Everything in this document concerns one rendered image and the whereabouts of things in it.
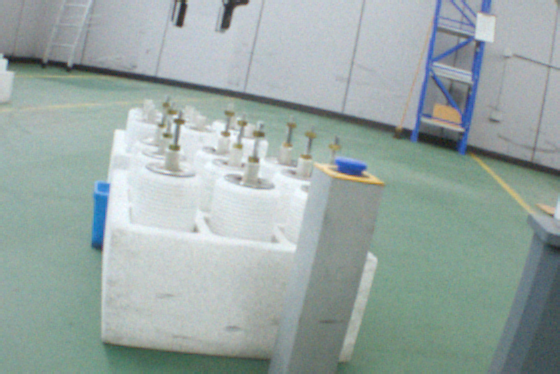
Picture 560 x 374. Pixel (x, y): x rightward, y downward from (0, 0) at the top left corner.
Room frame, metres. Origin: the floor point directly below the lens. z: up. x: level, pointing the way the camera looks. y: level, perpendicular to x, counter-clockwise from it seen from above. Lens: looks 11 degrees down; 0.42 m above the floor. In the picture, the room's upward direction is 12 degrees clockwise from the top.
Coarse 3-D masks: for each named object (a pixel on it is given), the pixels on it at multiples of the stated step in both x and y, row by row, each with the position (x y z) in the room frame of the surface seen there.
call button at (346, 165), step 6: (336, 162) 0.73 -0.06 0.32; (342, 162) 0.72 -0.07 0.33; (348, 162) 0.72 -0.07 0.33; (354, 162) 0.72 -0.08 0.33; (360, 162) 0.73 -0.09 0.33; (342, 168) 0.73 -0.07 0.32; (348, 168) 0.72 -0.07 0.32; (354, 168) 0.72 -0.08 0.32; (360, 168) 0.72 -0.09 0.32; (366, 168) 0.73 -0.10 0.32; (354, 174) 0.72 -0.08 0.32; (360, 174) 0.73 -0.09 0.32
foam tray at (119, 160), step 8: (120, 136) 1.52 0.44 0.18; (120, 144) 1.40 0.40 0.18; (112, 152) 1.55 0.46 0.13; (120, 152) 1.30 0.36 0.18; (112, 160) 1.38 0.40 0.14; (120, 160) 1.27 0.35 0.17; (128, 160) 1.28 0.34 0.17; (112, 168) 1.27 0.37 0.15; (120, 168) 1.27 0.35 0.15; (128, 168) 1.28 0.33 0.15; (192, 168) 1.32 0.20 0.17
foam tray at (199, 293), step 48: (144, 240) 0.76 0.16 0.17; (192, 240) 0.78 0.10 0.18; (240, 240) 0.82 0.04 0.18; (288, 240) 0.87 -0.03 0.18; (144, 288) 0.76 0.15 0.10; (192, 288) 0.78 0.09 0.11; (240, 288) 0.80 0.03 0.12; (144, 336) 0.77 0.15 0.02; (192, 336) 0.79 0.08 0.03; (240, 336) 0.81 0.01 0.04
